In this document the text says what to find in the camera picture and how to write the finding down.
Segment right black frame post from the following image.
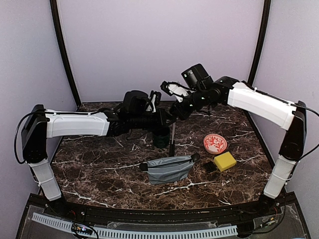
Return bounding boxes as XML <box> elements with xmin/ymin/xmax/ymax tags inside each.
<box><xmin>248</xmin><ymin>0</ymin><xmax>272</xmax><ymax>86</ymax></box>

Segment yellow sponge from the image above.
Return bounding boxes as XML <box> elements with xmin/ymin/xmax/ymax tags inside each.
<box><xmin>213</xmin><ymin>152</ymin><xmax>237</xmax><ymax>172</ymax></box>

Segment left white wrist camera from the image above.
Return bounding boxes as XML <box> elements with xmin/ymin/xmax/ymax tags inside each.
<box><xmin>146</xmin><ymin>91</ymin><xmax>161</xmax><ymax>113</ymax></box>

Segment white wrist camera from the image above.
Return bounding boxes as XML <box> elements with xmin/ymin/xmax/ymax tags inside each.
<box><xmin>146</xmin><ymin>91</ymin><xmax>161</xmax><ymax>113</ymax></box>
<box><xmin>160</xmin><ymin>81</ymin><xmax>193</xmax><ymax>103</ymax></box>

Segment long black-handled scissors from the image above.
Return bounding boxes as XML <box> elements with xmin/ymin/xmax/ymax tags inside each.
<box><xmin>170</xmin><ymin>122</ymin><xmax>176</xmax><ymax>145</ymax></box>

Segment grey zipper pouch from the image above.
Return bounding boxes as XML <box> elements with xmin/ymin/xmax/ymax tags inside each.
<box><xmin>139</xmin><ymin>153</ymin><xmax>200</xmax><ymax>185</ymax></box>

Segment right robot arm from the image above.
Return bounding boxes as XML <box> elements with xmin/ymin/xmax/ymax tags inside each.
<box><xmin>161</xmin><ymin>64</ymin><xmax>309</xmax><ymax>216</ymax></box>

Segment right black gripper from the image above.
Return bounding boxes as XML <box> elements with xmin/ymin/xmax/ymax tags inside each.
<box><xmin>169</xmin><ymin>88</ymin><xmax>208</xmax><ymax>120</ymax></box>

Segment black front table rail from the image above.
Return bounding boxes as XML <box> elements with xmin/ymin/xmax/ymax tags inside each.
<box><xmin>64</xmin><ymin>202</ymin><xmax>261</xmax><ymax>224</ymax></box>

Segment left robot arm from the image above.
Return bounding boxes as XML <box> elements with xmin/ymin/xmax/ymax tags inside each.
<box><xmin>16</xmin><ymin>90</ymin><xmax>176</xmax><ymax>217</ymax></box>

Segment white slotted cable duct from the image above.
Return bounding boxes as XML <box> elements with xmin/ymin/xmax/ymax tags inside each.
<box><xmin>31</xmin><ymin>213</ymin><xmax>238</xmax><ymax>239</ymax></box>

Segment black frame post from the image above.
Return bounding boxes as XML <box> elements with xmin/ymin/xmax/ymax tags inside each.
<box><xmin>49</xmin><ymin>0</ymin><xmax>82</xmax><ymax>107</ymax></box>
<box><xmin>248</xmin><ymin>0</ymin><xmax>272</xmax><ymax>86</ymax></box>

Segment left black frame post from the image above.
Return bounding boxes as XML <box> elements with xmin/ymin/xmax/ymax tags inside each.
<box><xmin>49</xmin><ymin>0</ymin><xmax>82</xmax><ymax>107</ymax></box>

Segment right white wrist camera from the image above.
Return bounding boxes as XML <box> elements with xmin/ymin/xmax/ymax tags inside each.
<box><xmin>160</xmin><ymin>81</ymin><xmax>193</xmax><ymax>103</ymax></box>

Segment black clipper guard comb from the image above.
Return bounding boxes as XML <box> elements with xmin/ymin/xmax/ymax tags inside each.
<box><xmin>202</xmin><ymin>161</ymin><xmax>217</xmax><ymax>173</ymax></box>

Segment dark green mug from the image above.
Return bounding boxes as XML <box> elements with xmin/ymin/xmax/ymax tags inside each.
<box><xmin>152</xmin><ymin>127</ymin><xmax>170</xmax><ymax>148</ymax></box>

